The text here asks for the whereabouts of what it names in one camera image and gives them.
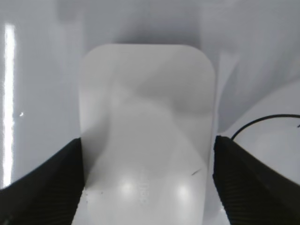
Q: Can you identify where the white whiteboard with aluminium frame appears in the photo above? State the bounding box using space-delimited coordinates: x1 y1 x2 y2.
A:
0 0 300 225

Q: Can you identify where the white whiteboard eraser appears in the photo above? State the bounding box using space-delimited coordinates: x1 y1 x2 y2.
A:
78 44 228 225

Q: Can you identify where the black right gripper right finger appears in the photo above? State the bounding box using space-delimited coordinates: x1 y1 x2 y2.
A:
213 136 300 225

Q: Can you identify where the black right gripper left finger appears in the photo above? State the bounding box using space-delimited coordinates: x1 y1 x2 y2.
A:
0 138 84 225

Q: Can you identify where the black cable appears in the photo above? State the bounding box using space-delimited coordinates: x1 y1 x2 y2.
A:
231 114 300 140

